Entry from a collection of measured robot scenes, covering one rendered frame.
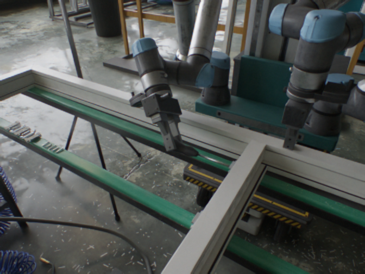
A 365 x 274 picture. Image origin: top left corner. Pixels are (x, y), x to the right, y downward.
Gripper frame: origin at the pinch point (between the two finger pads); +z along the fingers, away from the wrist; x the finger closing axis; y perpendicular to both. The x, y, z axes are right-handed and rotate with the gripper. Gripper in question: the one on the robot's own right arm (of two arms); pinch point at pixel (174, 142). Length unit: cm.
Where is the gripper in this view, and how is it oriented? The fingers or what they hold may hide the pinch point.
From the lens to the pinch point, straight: 77.0
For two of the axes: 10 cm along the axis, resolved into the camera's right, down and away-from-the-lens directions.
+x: 4.4, 0.0, 9.0
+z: 3.0, 9.4, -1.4
